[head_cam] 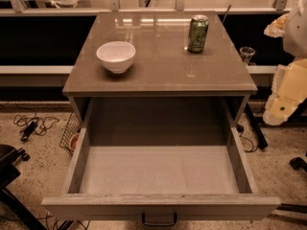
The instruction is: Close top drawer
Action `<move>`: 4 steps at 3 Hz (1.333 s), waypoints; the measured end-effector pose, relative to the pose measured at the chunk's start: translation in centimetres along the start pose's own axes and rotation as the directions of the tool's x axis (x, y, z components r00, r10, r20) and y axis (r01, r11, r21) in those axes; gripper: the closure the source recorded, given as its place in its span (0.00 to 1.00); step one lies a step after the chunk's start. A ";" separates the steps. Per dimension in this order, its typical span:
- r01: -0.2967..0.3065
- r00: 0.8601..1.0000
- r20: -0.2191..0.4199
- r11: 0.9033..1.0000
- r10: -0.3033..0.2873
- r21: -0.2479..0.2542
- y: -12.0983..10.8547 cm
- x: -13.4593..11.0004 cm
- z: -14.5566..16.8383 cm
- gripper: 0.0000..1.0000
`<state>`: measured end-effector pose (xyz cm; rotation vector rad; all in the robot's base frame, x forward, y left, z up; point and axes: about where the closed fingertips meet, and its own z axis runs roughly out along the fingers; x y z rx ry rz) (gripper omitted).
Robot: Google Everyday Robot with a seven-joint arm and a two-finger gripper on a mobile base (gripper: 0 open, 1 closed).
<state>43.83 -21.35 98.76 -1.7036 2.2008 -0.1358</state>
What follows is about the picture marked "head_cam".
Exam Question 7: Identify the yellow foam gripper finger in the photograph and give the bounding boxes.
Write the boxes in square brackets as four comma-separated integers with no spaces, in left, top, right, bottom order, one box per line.
[264,13,289,38]

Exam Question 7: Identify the grey top drawer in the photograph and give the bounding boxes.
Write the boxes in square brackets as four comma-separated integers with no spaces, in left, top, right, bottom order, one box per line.
[42,97,280,222]

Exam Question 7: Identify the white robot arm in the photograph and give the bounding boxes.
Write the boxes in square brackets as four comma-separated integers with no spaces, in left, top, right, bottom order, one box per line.
[263,0,307,126]

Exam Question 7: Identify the clear glass cup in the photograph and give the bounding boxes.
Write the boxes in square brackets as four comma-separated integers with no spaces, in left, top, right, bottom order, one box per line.
[239,46,255,65]

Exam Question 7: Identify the black metal stand leg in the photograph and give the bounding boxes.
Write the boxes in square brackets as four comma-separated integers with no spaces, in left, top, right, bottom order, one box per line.
[245,103,268,150]

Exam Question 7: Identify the green soda can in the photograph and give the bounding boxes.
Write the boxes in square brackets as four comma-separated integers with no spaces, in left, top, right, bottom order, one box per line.
[188,14,209,53]

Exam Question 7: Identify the black cylinder bar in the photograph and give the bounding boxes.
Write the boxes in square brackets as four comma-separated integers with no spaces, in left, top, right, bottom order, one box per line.
[277,204,307,214]

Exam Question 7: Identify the white ceramic bowl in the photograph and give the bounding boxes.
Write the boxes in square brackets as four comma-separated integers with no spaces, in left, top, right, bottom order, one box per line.
[96,41,136,74]

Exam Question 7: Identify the black office chair base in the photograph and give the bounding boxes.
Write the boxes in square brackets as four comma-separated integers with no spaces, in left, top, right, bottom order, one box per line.
[0,145,46,230]

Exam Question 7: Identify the black top drawer handle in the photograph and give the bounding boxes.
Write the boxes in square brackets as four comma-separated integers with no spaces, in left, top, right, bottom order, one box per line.
[141,213,177,227]

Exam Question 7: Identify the wire mesh basket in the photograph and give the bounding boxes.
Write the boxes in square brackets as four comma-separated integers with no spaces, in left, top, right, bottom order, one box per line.
[59,113,81,154]

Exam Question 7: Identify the black power adapter with cable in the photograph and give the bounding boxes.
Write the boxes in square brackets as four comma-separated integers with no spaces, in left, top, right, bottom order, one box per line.
[12,107,60,143]

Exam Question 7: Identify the black tube with cable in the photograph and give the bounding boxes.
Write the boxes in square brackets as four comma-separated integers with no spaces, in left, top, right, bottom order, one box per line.
[44,213,91,230]

